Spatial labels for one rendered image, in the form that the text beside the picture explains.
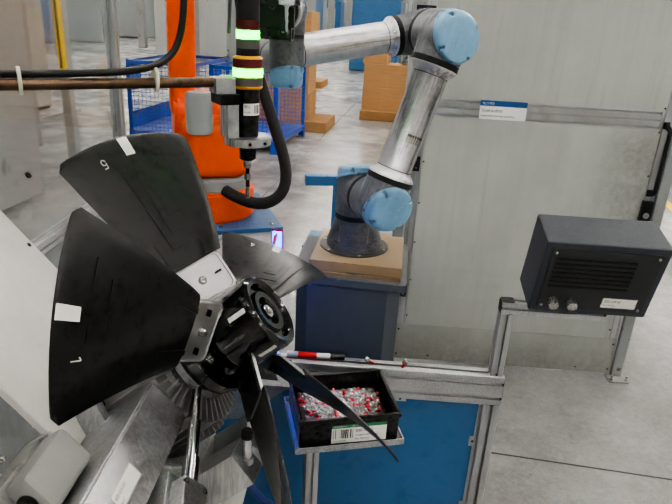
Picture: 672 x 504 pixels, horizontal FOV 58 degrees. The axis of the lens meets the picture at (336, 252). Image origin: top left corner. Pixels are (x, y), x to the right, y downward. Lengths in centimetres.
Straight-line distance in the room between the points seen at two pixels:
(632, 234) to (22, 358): 117
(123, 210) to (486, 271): 225
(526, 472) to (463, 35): 176
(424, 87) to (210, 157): 343
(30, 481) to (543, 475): 216
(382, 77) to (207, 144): 573
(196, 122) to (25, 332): 376
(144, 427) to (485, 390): 90
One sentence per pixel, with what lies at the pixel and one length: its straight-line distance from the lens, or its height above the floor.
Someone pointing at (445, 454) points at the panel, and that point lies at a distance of 166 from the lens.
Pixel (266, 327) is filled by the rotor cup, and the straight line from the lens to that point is 88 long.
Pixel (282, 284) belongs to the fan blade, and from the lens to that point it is 110.
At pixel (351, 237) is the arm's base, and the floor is 109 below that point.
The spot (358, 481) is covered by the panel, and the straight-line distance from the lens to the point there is 171.
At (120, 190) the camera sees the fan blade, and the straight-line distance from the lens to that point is 98.
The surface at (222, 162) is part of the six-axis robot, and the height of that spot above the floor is 51.
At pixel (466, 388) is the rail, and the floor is 82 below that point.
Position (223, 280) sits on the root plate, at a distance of 97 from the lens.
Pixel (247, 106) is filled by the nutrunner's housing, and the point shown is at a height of 151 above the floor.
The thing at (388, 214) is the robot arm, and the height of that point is 120.
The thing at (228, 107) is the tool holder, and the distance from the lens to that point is 91.
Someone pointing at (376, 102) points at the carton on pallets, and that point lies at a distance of 1018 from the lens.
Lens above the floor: 165
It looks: 22 degrees down
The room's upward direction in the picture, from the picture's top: 3 degrees clockwise
